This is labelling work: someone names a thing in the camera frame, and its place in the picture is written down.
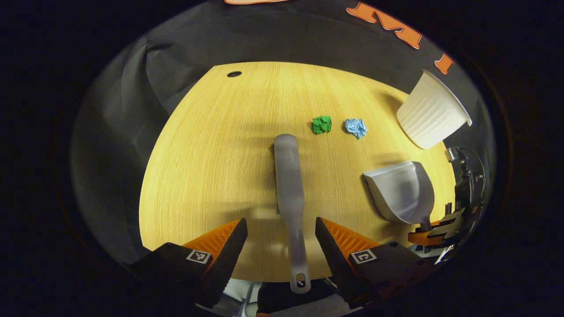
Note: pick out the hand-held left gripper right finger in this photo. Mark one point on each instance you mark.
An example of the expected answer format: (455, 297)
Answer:
(335, 259)

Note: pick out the white garbage bin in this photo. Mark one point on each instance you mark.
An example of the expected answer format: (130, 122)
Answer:
(429, 114)

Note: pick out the small grey broom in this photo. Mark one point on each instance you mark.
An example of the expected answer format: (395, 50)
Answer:
(289, 185)

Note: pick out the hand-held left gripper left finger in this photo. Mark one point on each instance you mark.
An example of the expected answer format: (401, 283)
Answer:
(224, 264)

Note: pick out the wooden desktop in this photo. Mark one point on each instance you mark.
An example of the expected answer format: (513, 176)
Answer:
(211, 167)

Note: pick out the green paper ball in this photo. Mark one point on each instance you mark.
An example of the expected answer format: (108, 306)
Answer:
(321, 125)

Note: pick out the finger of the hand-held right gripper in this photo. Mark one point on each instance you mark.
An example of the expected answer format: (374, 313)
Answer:
(429, 238)

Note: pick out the grey dustpan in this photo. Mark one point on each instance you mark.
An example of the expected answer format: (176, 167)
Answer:
(401, 193)

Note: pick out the blue paper ball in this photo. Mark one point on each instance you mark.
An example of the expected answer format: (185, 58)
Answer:
(356, 127)

